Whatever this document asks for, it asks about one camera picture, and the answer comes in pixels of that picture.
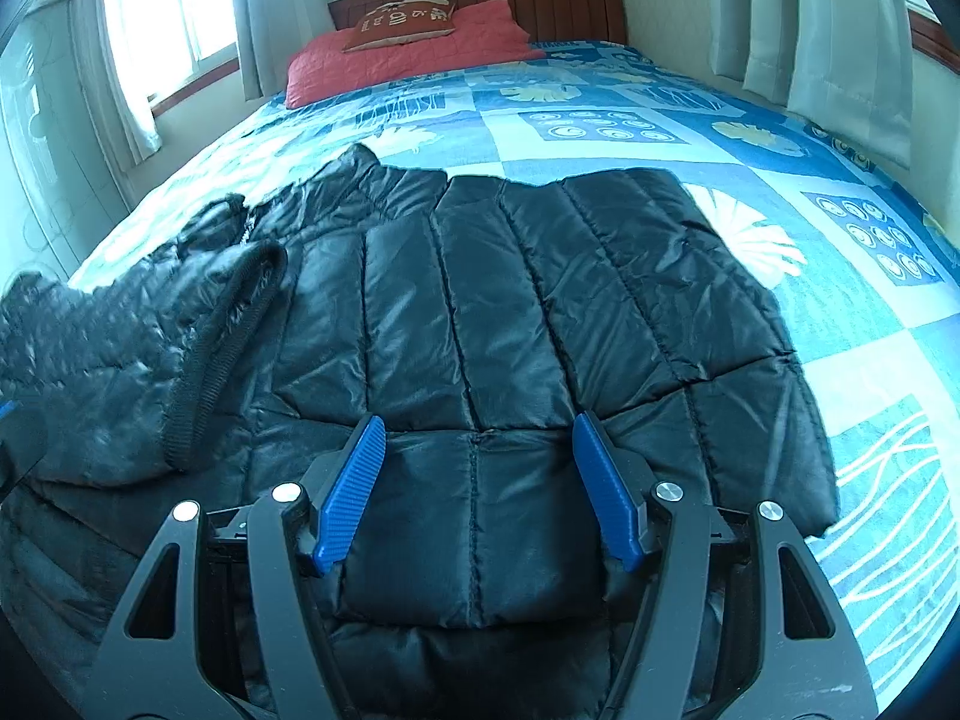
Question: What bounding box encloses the black puffer jacket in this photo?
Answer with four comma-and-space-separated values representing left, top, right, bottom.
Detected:
0, 142, 841, 720

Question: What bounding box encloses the red quilted pillow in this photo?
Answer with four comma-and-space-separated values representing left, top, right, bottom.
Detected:
285, 0, 547, 110

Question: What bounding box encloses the wood framed window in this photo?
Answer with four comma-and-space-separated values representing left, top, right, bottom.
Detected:
892, 0, 960, 72

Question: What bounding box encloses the wooden headboard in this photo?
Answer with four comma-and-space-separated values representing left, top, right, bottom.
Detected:
328, 0, 627, 46

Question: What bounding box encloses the brown printed cushion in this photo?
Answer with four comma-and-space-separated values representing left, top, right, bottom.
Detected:
343, 0, 458, 53

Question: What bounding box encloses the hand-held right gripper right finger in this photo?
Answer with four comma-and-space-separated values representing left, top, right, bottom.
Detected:
572, 412, 880, 720

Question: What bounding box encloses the blue patterned bed blanket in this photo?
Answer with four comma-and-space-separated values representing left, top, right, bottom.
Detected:
67, 41, 960, 713

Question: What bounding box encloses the bright window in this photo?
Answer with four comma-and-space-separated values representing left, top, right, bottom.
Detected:
101, 0, 242, 112

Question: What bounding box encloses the white glass door wardrobe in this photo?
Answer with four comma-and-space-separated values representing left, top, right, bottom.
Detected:
0, 0, 137, 293

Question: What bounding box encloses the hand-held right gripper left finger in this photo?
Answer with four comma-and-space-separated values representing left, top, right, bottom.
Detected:
75, 414, 387, 720

